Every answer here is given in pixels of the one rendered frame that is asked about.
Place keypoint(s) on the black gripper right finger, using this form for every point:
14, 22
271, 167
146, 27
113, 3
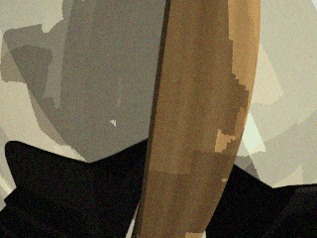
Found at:
249, 208

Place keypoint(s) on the brown wooden post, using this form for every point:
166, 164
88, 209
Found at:
136, 224

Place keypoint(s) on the brown wooden board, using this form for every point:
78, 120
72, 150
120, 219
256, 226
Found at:
207, 59

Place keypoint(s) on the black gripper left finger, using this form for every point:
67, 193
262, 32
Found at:
105, 192

